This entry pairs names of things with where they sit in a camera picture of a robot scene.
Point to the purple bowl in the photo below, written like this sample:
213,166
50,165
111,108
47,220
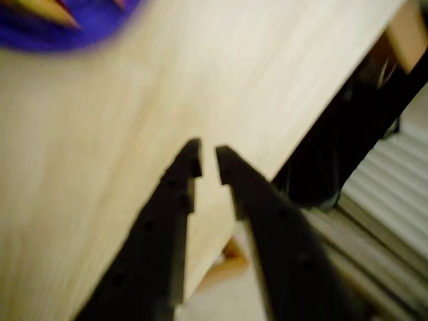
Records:
90,30

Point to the orange candy wrapper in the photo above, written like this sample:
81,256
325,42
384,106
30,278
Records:
50,11

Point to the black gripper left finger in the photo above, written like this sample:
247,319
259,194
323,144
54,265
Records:
157,240

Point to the wooden table leg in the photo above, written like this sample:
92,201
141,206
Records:
406,36

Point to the white ribbed radiator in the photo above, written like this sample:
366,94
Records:
391,187

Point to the black fabric bag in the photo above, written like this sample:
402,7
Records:
337,140

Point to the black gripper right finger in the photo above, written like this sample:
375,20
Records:
287,254

